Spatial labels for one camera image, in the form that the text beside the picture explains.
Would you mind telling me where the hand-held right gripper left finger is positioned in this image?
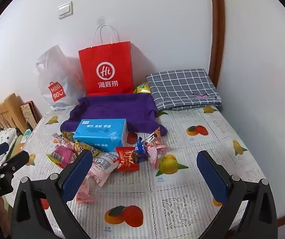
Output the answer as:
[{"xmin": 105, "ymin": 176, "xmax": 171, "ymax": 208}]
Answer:
[{"xmin": 10, "ymin": 149, "xmax": 93, "ymax": 239}]

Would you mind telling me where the brown wooden door frame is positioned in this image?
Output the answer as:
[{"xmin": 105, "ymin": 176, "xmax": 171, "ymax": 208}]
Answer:
[{"xmin": 208, "ymin": 0, "xmax": 225, "ymax": 80}]

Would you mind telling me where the white polka dot cloth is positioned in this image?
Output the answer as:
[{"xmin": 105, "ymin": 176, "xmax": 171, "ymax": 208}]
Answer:
[{"xmin": 0, "ymin": 127, "xmax": 18, "ymax": 152}]

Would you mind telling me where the fruit print table cover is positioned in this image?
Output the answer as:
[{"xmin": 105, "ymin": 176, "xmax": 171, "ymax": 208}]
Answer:
[{"xmin": 5, "ymin": 105, "xmax": 272, "ymax": 239}]

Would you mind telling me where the yellow green snack bag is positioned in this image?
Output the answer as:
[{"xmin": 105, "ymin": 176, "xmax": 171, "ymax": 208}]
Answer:
[{"xmin": 134, "ymin": 83, "xmax": 151, "ymax": 95}]

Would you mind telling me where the pink packet with yellow edge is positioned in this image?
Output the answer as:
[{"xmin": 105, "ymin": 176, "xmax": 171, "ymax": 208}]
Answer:
[{"xmin": 46, "ymin": 146, "xmax": 78, "ymax": 168}]

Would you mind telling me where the white plastic shopping bag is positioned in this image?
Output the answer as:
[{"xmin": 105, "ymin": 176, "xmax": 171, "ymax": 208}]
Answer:
[{"xmin": 35, "ymin": 44, "xmax": 85, "ymax": 111}]

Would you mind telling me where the yellow snack packet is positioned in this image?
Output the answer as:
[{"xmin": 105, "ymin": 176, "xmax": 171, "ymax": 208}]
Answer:
[{"xmin": 63, "ymin": 132, "xmax": 100, "ymax": 158}]

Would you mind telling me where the blue tissue pack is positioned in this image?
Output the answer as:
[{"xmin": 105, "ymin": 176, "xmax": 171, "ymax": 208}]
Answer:
[{"xmin": 73, "ymin": 118, "xmax": 129, "ymax": 153}]

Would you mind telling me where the purple towel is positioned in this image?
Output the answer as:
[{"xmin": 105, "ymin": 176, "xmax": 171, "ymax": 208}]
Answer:
[{"xmin": 60, "ymin": 93, "xmax": 168, "ymax": 136}]

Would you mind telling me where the red paper bag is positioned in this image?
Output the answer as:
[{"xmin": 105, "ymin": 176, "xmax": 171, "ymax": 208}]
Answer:
[{"xmin": 78, "ymin": 23, "xmax": 134, "ymax": 97}]

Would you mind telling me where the pink crinkled snack packet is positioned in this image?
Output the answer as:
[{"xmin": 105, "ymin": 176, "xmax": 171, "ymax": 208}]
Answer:
[{"xmin": 146, "ymin": 142, "xmax": 169, "ymax": 170}]

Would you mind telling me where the grey checked folded cloth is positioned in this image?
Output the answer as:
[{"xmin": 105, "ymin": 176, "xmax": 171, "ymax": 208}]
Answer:
[{"xmin": 146, "ymin": 68, "xmax": 222, "ymax": 110}]

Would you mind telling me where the blue candy wrapper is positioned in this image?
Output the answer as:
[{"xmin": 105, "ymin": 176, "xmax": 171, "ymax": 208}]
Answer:
[{"xmin": 132, "ymin": 137, "xmax": 150, "ymax": 163}]

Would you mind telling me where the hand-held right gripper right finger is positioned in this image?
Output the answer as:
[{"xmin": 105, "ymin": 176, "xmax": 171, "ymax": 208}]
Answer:
[{"xmin": 196, "ymin": 150, "xmax": 278, "ymax": 239}]

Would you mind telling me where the small pink snack packet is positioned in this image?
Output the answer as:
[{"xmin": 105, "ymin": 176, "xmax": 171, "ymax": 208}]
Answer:
[{"xmin": 75, "ymin": 178, "xmax": 94, "ymax": 204}]

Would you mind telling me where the pink white nougat packet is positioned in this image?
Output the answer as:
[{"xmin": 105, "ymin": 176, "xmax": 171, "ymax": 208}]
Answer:
[{"xmin": 88, "ymin": 152, "xmax": 120, "ymax": 187}]

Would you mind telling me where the wooden headboard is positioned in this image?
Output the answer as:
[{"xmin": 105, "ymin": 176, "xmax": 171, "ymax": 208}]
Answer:
[{"xmin": 0, "ymin": 93, "xmax": 28, "ymax": 136}]

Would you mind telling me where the white light switch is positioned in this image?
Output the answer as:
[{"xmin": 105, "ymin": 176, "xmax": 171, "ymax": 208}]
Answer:
[{"xmin": 58, "ymin": 1, "xmax": 73, "ymax": 19}]

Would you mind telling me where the brown patterned box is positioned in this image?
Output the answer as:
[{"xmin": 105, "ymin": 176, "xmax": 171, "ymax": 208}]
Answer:
[{"xmin": 20, "ymin": 101, "xmax": 41, "ymax": 130}]

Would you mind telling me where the red snack packet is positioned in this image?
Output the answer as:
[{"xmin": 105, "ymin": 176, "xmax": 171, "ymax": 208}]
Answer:
[{"xmin": 116, "ymin": 146, "xmax": 140, "ymax": 172}]

